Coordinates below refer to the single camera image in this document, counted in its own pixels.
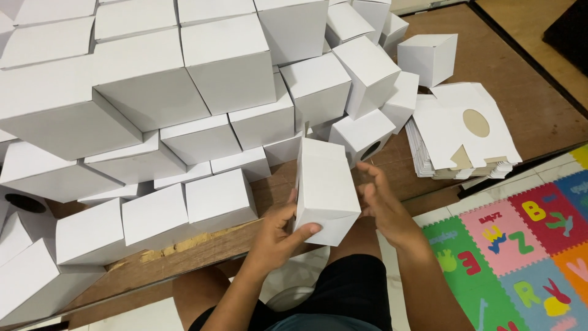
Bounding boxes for colourful foam puzzle mat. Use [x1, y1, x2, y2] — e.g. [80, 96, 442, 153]
[422, 143, 588, 331]

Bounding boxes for person's left hand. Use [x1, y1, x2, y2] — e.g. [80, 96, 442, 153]
[248, 188, 322, 277]

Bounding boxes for stack of flat box blanks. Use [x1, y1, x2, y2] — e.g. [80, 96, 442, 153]
[404, 82, 523, 180]

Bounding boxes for pile of white assembled boxes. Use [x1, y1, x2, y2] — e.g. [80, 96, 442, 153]
[0, 0, 458, 328]

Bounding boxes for black furniture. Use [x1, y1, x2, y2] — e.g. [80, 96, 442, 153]
[542, 0, 588, 78]

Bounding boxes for white cardboard box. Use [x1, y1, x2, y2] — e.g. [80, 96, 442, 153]
[293, 137, 362, 247]

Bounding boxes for person's blue shirt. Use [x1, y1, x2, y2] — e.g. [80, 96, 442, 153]
[264, 314, 383, 331]

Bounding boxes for person's right hand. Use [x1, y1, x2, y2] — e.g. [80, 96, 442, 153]
[356, 161, 429, 252]

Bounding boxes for person's left leg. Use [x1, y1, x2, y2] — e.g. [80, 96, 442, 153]
[172, 266, 231, 331]

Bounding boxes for person's right leg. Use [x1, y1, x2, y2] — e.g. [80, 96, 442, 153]
[327, 216, 383, 266]

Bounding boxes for person's black shorts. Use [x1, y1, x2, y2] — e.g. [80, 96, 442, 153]
[188, 254, 394, 331]

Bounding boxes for person's leg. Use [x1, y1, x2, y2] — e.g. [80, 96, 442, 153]
[327, 216, 383, 266]
[172, 266, 231, 331]

